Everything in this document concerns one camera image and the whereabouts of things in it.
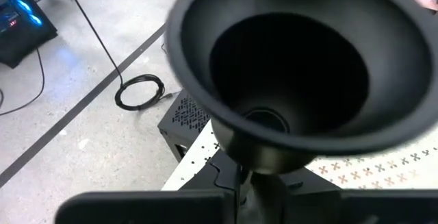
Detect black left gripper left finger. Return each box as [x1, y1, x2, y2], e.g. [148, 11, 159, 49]
[53, 188, 237, 224]

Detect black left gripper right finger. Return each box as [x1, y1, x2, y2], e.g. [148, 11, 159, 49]
[288, 188, 438, 224]

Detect black candlestick holder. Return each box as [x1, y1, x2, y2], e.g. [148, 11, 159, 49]
[164, 0, 438, 224]

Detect green perforated metal stand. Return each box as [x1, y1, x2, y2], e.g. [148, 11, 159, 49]
[160, 119, 438, 192]

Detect black perforated metal box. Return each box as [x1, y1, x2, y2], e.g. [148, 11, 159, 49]
[157, 88, 214, 164]

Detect computer case blue lights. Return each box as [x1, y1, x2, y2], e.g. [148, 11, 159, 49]
[0, 0, 59, 70]

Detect coiled black cable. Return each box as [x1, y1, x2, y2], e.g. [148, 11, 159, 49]
[60, 0, 166, 112]

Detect thin black floor cable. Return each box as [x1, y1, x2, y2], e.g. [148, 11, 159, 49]
[0, 47, 46, 117]

